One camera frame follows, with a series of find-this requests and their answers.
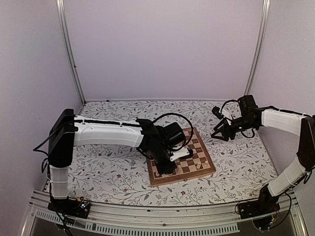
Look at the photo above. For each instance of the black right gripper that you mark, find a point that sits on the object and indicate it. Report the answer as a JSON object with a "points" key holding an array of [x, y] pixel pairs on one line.
{"points": [[224, 132]]}

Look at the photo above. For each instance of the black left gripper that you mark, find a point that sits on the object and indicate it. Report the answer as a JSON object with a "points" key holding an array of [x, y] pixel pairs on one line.
{"points": [[162, 170]]}

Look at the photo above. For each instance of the light chess king piece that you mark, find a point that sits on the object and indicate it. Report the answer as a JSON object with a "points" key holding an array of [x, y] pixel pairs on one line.
{"points": [[179, 169]]}

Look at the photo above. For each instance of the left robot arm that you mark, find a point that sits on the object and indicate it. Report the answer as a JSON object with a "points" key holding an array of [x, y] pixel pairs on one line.
{"points": [[71, 130]]}

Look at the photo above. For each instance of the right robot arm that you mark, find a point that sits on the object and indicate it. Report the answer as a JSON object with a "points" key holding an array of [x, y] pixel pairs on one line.
{"points": [[290, 147]]}

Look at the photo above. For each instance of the wooden chess board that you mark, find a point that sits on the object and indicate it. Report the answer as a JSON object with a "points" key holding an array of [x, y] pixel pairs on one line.
{"points": [[200, 154]]}

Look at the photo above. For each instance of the floral patterned table mat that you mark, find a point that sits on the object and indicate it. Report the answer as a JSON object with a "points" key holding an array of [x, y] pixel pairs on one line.
{"points": [[119, 175]]}

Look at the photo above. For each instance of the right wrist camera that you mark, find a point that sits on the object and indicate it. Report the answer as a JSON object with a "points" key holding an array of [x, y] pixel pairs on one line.
{"points": [[222, 114]]}

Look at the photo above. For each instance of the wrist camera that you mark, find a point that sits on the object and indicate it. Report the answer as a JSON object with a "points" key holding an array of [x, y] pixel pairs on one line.
{"points": [[182, 153], [222, 114]]}

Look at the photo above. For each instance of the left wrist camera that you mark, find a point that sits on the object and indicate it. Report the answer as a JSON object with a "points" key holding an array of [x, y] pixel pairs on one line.
{"points": [[182, 153]]}

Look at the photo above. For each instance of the right aluminium frame post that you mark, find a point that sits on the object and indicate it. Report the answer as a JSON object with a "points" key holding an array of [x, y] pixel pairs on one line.
{"points": [[259, 44]]}

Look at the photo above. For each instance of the front aluminium rail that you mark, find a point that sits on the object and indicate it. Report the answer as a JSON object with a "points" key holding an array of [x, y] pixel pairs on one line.
{"points": [[119, 220]]}

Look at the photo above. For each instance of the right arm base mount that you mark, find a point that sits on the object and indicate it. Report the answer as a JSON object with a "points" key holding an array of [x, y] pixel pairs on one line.
{"points": [[265, 204]]}

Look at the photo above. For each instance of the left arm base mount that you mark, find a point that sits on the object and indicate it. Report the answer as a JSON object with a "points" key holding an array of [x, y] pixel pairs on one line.
{"points": [[79, 207]]}

